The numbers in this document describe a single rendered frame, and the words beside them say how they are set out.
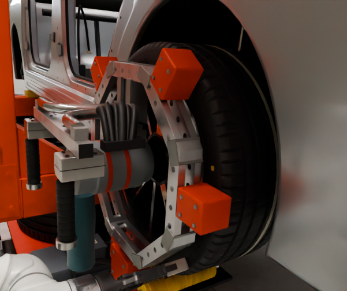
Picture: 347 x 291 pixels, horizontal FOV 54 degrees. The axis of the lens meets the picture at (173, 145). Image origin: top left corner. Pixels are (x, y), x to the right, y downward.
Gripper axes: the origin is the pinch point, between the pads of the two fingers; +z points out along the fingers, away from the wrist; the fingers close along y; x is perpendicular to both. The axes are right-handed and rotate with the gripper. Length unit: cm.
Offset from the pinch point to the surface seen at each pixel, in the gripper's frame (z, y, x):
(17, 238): -24, -93, 41
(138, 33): 11, 7, 73
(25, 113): 8, -188, 175
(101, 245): -1, -48, 19
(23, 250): -23, -85, 33
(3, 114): -29, -25, 65
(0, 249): -33, -74, 33
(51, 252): -18, -56, 23
